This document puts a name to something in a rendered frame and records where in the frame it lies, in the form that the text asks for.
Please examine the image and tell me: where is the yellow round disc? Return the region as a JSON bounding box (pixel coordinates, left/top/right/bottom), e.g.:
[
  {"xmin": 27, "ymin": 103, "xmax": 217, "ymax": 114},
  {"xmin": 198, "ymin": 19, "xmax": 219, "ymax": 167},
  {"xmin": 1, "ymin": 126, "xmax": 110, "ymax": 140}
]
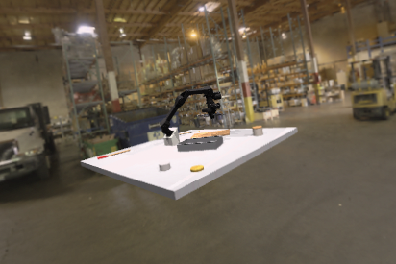
[{"xmin": 190, "ymin": 166, "xmax": 204, "ymax": 172}]

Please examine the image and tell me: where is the grey cylinder with orange top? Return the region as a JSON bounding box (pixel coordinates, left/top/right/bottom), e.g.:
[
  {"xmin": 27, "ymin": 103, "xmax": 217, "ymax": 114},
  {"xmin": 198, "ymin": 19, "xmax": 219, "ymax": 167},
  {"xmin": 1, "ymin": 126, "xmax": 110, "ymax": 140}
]
[{"xmin": 253, "ymin": 126, "xmax": 263, "ymax": 136}]

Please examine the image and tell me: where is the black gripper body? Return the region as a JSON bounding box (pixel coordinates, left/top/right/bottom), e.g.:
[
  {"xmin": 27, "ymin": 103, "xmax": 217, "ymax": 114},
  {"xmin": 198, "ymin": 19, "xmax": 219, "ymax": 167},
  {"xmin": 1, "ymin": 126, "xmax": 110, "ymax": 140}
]
[{"xmin": 202, "ymin": 101, "xmax": 216, "ymax": 112}]

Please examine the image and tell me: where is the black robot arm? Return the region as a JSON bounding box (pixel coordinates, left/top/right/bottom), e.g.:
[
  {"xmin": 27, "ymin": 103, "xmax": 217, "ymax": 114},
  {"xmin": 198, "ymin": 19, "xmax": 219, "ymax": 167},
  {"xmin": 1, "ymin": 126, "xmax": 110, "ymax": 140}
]
[{"xmin": 160, "ymin": 86, "xmax": 221, "ymax": 136}]

